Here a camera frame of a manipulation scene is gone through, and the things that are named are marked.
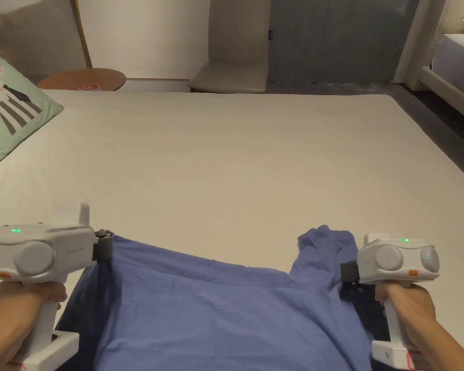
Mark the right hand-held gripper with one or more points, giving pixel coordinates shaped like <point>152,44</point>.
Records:
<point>394,259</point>

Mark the person's right hand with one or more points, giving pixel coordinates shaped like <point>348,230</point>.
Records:
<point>410,305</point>

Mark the person's right forearm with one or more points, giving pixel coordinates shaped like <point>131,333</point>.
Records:
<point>448,344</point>

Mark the person's left hand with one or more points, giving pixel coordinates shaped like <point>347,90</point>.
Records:
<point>42,295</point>

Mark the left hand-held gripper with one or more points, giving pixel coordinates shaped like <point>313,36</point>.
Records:
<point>34,255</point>

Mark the blue shirt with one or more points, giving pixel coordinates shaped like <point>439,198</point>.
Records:
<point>216,309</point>

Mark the bed with beige sheet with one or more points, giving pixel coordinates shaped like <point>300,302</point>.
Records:
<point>224,162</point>

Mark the pale green printed cushion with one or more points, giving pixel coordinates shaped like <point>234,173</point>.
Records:
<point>11,108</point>

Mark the white bed with grey mattress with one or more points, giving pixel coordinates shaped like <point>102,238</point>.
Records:
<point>454,65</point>

